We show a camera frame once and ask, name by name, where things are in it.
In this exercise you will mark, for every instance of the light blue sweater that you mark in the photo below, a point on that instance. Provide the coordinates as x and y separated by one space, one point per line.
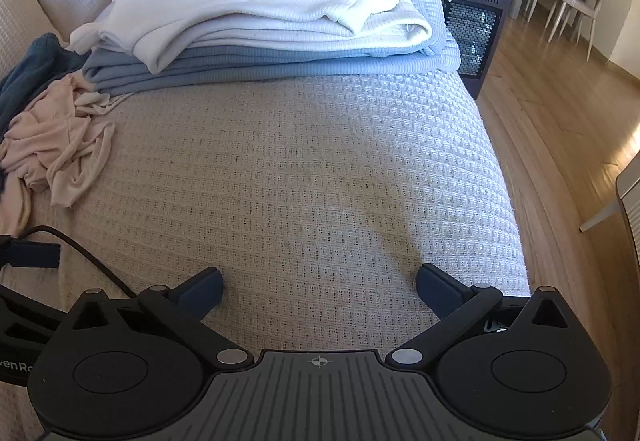
250 66

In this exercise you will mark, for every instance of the pale pink garment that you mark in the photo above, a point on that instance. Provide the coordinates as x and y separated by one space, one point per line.
55 141

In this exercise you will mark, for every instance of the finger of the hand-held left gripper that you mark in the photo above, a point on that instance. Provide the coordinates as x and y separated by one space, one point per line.
35 255
25 321

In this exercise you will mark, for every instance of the beige waffle sofa cover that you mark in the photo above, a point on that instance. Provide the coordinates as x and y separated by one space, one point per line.
300 171

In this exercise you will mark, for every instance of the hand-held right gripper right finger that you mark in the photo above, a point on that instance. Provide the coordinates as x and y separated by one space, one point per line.
437 286

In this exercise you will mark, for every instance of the white ribbed cabinet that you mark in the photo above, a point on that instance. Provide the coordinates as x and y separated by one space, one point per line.
631 201

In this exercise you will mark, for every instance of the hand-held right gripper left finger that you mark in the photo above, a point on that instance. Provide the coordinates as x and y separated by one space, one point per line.
202 288

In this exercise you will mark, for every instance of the dark blue cloth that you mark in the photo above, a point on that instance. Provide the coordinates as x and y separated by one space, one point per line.
35 66

